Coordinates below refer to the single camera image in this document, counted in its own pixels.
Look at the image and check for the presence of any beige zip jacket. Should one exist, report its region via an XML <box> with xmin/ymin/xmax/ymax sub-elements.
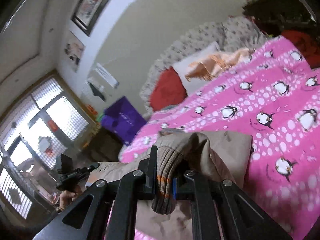
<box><xmin>86</xmin><ymin>130</ymin><xmax>254</xmax><ymax>240</ymax></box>

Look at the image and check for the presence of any person's left hand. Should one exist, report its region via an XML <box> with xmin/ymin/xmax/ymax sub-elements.
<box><xmin>56</xmin><ymin>185</ymin><xmax>82</xmax><ymax>213</ymax></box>

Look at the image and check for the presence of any window with grille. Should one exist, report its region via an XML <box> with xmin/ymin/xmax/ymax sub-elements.
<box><xmin>1</xmin><ymin>75</ymin><xmax>93</xmax><ymax>220</ymax></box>

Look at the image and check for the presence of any purple shopping bag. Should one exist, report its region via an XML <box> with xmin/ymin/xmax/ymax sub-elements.
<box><xmin>101</xmin><ymin>96</ymin><xmax>146</xmax><ymax>146</ymax></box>

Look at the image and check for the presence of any red cushion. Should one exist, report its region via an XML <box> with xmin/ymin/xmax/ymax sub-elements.
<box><xmin>149</xmin><ymin>66</ymin><xmax>187</xmax><ymax>112</ymax></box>

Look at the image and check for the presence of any white pillow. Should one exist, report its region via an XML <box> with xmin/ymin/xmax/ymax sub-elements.
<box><xmin>172</xmin><ymin>42</ymin><xmax>220</xmax><ymax>96</ymax></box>

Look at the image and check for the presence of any pink penguin blanket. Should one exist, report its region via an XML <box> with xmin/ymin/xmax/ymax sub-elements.
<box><xmin>122</xmin><ymin>36</ymin><xmax>319</xmax><ymax>239</ymax></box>

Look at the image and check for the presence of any orange fringed cloth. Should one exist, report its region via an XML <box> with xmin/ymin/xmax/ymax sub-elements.
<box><xmin>185</xmin><ymin>48</ymin><xmax>253</xmax><ymax>81</ymax></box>

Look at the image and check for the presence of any dark wooden cabinet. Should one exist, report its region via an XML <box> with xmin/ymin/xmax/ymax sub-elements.
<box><xmin>241</xmin><ymin>0</ymin><xmax>320</xmax><ymax>68</ymax></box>

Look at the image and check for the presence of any framed wall picture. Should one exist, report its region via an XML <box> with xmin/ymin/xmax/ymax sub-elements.
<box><xmin>71</xmin><ymin>0</ymin><xmax>109</xmax><ymax>36</ymax></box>

